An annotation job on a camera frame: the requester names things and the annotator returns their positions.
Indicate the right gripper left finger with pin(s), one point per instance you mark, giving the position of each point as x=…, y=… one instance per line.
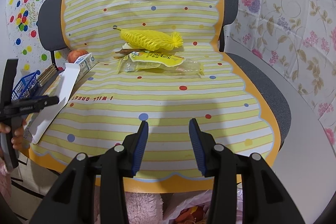
x=71, y=198

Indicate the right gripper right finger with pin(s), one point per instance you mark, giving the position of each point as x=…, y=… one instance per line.
x=265, y=199

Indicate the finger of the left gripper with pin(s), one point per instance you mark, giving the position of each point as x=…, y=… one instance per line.
x=29, y=105

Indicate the milk carton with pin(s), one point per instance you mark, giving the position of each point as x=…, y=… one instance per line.
x=86, y=63

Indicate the brown leather sheath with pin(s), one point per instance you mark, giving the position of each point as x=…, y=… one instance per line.
x=125, y=50

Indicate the yellow clear snack wrapper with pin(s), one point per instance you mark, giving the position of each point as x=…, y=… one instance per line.
x=159, y=63

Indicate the yellow foam fruit net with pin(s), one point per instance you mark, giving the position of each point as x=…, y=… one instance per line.
x=150, y=40

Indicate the pink bag trash bin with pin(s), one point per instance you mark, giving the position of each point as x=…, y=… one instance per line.
x=181, y=201

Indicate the person left hand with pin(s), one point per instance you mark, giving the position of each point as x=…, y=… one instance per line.
x=17, y=138

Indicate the blue plastic basket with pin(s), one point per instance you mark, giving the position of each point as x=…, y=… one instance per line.
x=26, y=87

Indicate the stack of books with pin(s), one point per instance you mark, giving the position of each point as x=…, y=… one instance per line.
x=47, y=75

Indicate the pink fluffy rug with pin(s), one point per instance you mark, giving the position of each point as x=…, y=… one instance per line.
x=141, y=207

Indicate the red apple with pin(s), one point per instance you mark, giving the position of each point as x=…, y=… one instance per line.
x=75, y=54

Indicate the dark grey chair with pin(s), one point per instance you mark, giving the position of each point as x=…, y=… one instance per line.
x=49, y=26

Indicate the yellow striped plastic cover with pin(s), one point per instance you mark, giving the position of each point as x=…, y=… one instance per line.
x=107, y=105

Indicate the floral pattern plastic sheet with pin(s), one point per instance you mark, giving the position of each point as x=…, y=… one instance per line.
x=297, y=39

